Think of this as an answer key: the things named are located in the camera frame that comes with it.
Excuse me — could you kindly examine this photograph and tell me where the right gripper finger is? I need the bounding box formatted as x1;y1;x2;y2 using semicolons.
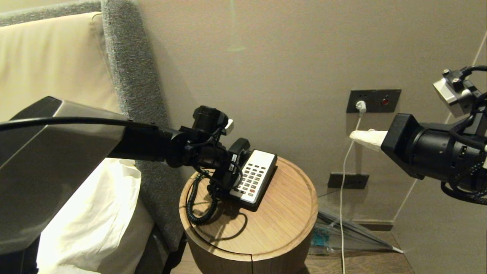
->
350;129;389;153

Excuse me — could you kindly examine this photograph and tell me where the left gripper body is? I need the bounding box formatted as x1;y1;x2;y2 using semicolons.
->
199;146;245;191

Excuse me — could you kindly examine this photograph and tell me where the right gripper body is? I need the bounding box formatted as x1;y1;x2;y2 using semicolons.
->
381;113;472;180

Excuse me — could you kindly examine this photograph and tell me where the black phone handset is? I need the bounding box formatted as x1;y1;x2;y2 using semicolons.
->
228;137;252;165

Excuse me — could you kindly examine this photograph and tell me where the black and white desk phone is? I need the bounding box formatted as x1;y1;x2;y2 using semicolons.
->
228;149;278;212

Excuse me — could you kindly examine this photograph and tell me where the round wooden side table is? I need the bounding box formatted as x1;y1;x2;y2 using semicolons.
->
178;155;319;274

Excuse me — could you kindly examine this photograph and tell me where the transparent folded umbrella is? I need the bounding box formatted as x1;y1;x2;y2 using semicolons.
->
309;210;404;256

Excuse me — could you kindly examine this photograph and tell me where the grey upholstered headboard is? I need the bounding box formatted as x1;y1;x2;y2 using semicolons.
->
0;0;188;253

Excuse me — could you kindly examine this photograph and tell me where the white pillow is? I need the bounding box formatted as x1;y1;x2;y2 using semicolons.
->
36;158;155;274

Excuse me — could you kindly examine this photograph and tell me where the beige headboard cushion panel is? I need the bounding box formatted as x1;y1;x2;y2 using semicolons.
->
0;11;123;123

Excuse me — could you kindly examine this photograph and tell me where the black coiled phone cord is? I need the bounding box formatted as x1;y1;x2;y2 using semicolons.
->
186;172;220;226

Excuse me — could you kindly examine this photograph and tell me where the small dark wall socket plate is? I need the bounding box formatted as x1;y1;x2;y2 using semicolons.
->
328;172;370;190

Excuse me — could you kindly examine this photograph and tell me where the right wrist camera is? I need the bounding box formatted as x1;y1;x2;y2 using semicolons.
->
433;68;482;118

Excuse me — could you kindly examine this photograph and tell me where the black braided cable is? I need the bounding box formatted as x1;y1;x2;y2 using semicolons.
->
441;180;487;206

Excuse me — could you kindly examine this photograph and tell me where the white charging cable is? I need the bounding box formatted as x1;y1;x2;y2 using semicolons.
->
339;113;363;274

